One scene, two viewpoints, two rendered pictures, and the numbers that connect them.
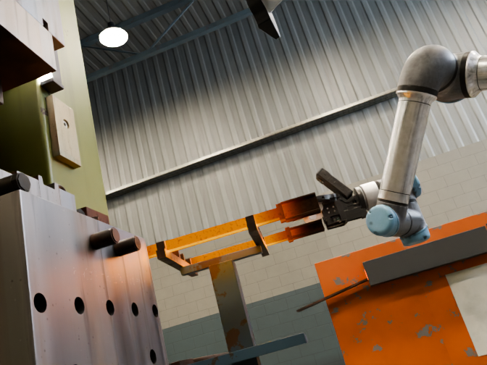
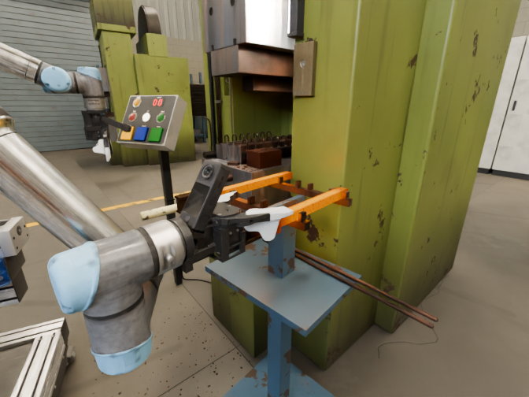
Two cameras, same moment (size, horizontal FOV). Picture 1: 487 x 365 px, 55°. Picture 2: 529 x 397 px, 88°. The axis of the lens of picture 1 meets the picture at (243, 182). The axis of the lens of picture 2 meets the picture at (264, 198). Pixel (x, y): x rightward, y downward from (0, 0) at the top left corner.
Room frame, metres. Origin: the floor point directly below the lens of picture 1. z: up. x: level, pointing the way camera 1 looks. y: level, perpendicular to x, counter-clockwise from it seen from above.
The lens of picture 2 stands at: (1.61, -0.50, 1.16)
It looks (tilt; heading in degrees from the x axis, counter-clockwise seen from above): 19 degrees down; 130
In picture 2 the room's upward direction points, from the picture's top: straight up
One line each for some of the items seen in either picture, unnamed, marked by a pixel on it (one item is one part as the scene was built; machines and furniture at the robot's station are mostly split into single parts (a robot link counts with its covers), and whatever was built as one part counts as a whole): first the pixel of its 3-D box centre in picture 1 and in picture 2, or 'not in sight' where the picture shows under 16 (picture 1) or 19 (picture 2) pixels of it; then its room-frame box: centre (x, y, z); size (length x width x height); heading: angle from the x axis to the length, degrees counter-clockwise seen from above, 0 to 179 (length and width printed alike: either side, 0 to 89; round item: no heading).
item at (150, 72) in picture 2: not in sight; (157, 88); (-3.99, 2.70, 1.45); 2.20 x 1.23 x 2.90; 80
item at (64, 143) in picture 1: (63, 132); (304, 70); (1.03, 0.40, 1.27); 0.09 x 0.02 x 0.17; 171
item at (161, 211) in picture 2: not in sight; (182, 206); (0.34, 0.29, 0.62); 0.44 x 0.05 x 0.05; 81
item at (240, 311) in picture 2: not in sight; (271, 276); (0.78, 0.53, 0.23); 0.56 x 0.38 x 0.47; 81
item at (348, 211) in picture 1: (341, 207); (207, 233); (1.26, -0.24, 0.95); 0.12 x 0.08 x 0.09; 86
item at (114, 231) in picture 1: (105, 238); not in sight; (0.72, 0.24, 0.87); 0.04 x 0.03 x 0.03; 81
